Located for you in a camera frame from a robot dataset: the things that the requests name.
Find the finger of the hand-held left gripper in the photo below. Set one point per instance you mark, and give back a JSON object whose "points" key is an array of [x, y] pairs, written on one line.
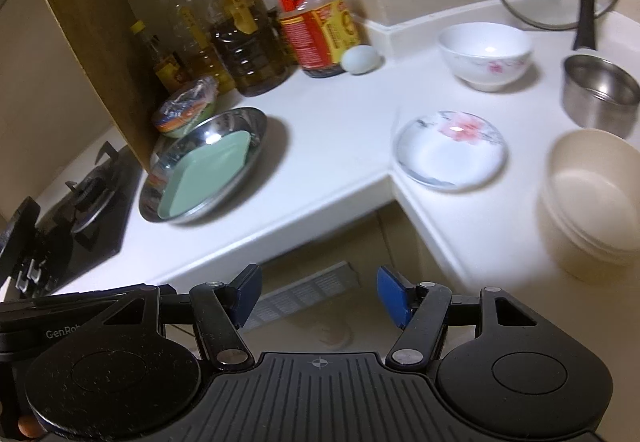
{"points": [[20, 247]]}

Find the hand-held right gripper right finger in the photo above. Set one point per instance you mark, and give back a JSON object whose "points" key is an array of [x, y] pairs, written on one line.
{"points": [[392, 297]]}

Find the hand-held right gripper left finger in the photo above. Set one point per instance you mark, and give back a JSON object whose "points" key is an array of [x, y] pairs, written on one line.
{"points": [[248, 292]]}

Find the white floral bowl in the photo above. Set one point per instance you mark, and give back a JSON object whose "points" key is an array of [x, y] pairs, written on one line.
{"points": [[482, 57]]}

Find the stainless steel bowl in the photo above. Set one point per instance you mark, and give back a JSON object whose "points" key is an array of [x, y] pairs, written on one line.
{"points": [[597, 97]]}

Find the floor vent grille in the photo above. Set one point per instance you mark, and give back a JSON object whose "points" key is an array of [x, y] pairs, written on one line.
{"points": [[305, 294]]}

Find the black gas stove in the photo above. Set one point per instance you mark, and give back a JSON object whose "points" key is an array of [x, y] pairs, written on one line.
{"points": [[85, 217]]}

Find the green square plate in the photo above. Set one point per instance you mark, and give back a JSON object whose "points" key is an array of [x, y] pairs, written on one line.
{"points": [[210, 177]]}

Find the stainless steel plate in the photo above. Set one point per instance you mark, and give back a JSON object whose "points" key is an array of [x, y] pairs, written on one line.
{"points": [[165, 202]]}

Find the white floral plate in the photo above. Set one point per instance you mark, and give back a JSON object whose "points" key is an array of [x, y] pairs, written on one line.
{"points": [[450, 152]]}

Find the plastic wrapped colourful bowl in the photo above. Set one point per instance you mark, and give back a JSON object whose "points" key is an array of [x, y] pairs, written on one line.
{"points": [[185, 110]]}

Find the beige bowl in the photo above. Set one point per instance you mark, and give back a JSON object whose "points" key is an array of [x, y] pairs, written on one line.
{"points": [[595, 202]]}

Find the wooden cutting board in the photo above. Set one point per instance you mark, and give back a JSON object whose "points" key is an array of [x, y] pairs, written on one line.
{"points": [[85, 32]]}

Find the small dark oil bottle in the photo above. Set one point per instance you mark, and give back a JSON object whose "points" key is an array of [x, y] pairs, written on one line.
{"points": [[157, 62]]}

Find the pale egg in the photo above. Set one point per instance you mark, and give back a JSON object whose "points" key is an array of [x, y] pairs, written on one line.
{"points": [[361, 58]]}

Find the large dark oil bottle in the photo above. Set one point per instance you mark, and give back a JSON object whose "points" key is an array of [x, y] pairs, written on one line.
{"points": [[245, 42]]}

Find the yellow cap oil bottle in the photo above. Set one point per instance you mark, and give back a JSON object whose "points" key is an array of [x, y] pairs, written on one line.
{"points": [[197, 37]]}

